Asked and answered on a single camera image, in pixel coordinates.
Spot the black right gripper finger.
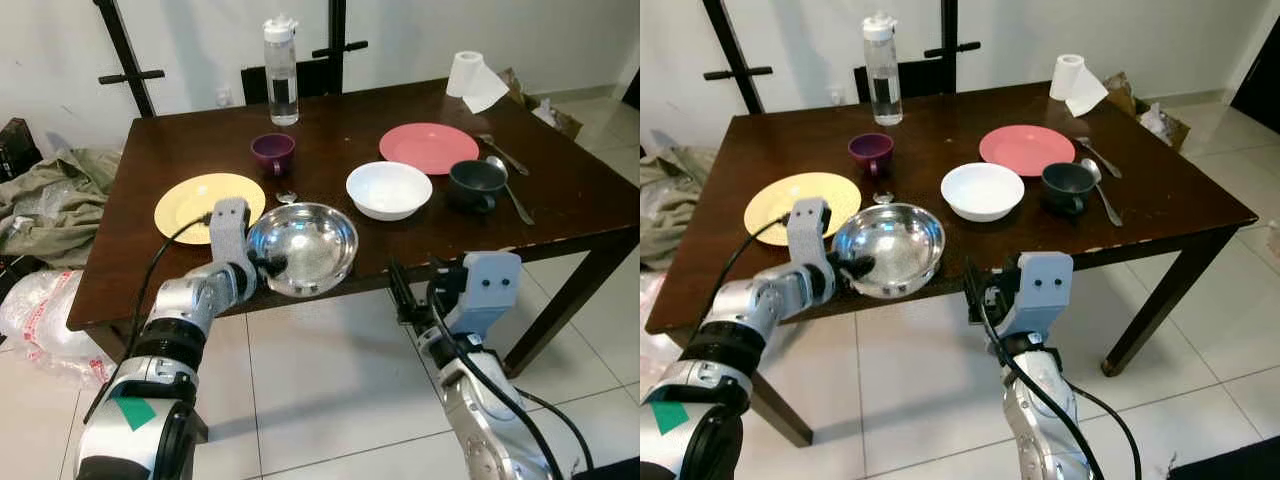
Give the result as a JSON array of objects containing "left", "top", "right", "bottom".
[
  {"left": 964, "top": 258, "right": 987, "bottom": 323},
  {"left": 388, "top": 258, "right": 413, "bottom": 323}
]

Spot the shiny steel bowl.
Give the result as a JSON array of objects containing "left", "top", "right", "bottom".
[
  {"left": 832, "top": 203, "right": 946, "bottom": 300},
  {"left": 246, "top": 202, "right": 359, "bottom": 298}
]

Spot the yellow plate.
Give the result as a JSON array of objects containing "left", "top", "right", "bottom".
[
  {"left": 744, "top": 172, "right": 862, "bottom": 247},
  {"left": 154, "top": 173, "right": 267, "bottom": 244}
]

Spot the white bowl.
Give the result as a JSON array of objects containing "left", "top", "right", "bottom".
[
  {"left": 346, "top": 161, "right": 434, "bottom": 221},
  {"left": 941, "top": 162, "right": 1026, "bottom": 223}
]

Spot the purple cup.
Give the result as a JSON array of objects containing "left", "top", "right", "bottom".
[
  {"left": 848, "top": 133, "right": 895, "bottom": 179},
  {"left": 250, "top": 133, "right": 297, "bottom": 178}
]

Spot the dark green cup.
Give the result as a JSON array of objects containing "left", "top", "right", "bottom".
[
  {"left": 447, "top": 159, "right": 508, "bottom": 214},
  {"left": 1041, "top": 161, "right": 1099, "bottom": 216}
]

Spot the pink plate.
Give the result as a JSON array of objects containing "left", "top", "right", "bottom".
[
  {"left": 379, "top": 123, "right": 480, "bottom": 176},
  {"left": 979, "top": 125, "right": 1077, "bottom": 178}
]

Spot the large silver spoon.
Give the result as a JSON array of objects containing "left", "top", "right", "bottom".
[
  {"left": 486, "top": 156, "right": 536, "bottom": 226},
  {"left": 1080, "top": 158, "right": 1125, "bottom": 227}
]

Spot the silver fork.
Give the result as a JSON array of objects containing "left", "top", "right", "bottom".
[
  {"left": 1076, "top": 136, "right": 1123, "bottom": 179},
  {"left": 476, "top": 133, "right": 531, "bottom": 177}
]

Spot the dark brown wooden table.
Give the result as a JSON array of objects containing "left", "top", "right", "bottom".
[
  {"left": 68, "top": 78, "right": 640, "bottom": 379},
  {"left": 645, "top": 80, "right": 1259, "bottom": 448}
]

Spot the clear plastic water bottle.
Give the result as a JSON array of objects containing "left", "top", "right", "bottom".
[
  {"left": 863, "top": 12, "right": 904, "bottom": 127},
  {"left": 264, "top": 14, "right": 300, "bottom": 127}
]

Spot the olive green cloth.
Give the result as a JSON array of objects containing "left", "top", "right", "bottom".
[
  {"left": 0, "top": 148, "right": 123, "bottom": 269},
  {"left": 640, "top": 148, "right": 716, "bottom": 269}
]

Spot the black chair back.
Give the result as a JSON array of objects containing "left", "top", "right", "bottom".
[
  {"left": 242, "top": 60, "right": 336, "bottom": 106},
  {"left": 855, "top": 62, "right": 946, "bottom": 103}
]

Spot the clear plastic bag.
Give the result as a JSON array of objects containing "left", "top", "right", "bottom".
[
  {"left": 640, "top": 270, "right": 681, "bottom": 396},
  {"left": 0, "top": 268, "right": 116, "bottom": 386}
]

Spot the white paper towel roll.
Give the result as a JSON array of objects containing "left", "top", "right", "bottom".
[
  {"left": 446, "top": 51, "right": 510, "bottom": 114},
  {"left": 1049, "top": 54, "right": 1110, "bottom": 118}
]

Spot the black stand pole with crossbar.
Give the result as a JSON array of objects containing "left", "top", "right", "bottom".
[
  {"left": 700, "top": 0, "right": 776, "bottom": 116},
  {"left": 95, "top": 0, "right": 166, "bottom": 119},
  {"left": 925, "top": 0, "right": 981, "bottom": 96},
  {"left": 312, "top": 0, "right": 369, "bottom": 96}
]

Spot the open cardboard box with bag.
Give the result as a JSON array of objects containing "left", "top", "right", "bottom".
[
  {"left": 1103, "top": 70, "right": 1191, "bottom": 153},
  {"left": 500, "top": 68, "right": 584, "bottom": 141}
]

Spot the black floor mat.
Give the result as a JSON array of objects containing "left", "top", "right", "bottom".
[
  {"left": 570, "top": 455, "right": 640, "bottom": 480},
  {"left": 1165, "top": 435, "right": 1280, "bottom": 480}
]

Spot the dark door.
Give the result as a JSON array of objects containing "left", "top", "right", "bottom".
[{"left": 1230, "top": 20, "right": 1280, "bottom": 136}]

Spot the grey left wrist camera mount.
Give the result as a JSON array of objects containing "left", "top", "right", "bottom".
[
  {"left": 786, "top": 197, "right": 834, "bottom": 271},
  {"left": 208, "top": 197, "right": 257, "bottom": 271}
]

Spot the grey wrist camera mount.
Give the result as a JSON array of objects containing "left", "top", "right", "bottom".
[
  {"left": 998, "top": 252, "right": 1074, "bottom": 339},
  {"left": 786, "top": 197, "right": 834, "bottom": 271},
  {"left": 432, "top": 251, "right": 523, "bottom": 339},
  {"left": 208, "top": 197, "right": 257, "bottom": 271}
]

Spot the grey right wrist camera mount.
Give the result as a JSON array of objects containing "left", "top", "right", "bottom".
[
  {"left": 998, "top": 252, "right": 1074, "bottom": 339},
  {"left": 432, "top": 251, "right": 523, "bottom": 339}
]

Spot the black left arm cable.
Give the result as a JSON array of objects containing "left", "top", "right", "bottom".
[
  {"left": 83, "top": 212, "right": 216, "bottom": 426},
  {"left": 690, "top": 213, "right": 796, "bottom": 341}
]

